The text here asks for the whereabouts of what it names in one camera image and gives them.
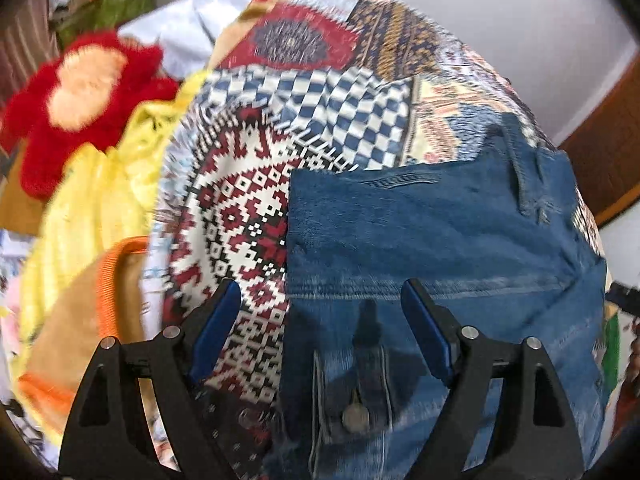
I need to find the blue denim jacket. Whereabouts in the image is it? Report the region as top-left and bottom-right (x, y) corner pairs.
(265, 114), (606, 479)

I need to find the green cloth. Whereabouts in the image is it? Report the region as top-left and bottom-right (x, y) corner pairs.
(602, 314), (620, 396)

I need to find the tan orange-trimmed blanket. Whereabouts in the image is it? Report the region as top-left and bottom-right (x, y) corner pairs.
(16, 236), (148, 443)

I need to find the brown wooden door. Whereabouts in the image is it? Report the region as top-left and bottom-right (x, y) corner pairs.
(560, 58), (640, 226)

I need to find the yellow fleece blanket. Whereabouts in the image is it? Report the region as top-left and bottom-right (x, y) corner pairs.
(8, 69), (212, 401)

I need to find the red plush toy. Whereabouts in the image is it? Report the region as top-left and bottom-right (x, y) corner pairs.
(1, 30), (179, 200)

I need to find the patchwork patterned bedspread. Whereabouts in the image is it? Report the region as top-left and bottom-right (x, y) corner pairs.
(142, 0), (622, 480)

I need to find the white cloth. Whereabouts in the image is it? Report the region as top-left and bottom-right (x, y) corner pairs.
(117, 0), (252, 80)

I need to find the striped brown curtain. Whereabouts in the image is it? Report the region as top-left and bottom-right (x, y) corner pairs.
(1, 0), (60, 108)

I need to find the green patterned bag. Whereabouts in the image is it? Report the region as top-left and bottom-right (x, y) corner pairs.
(54, 0), (156, 50)

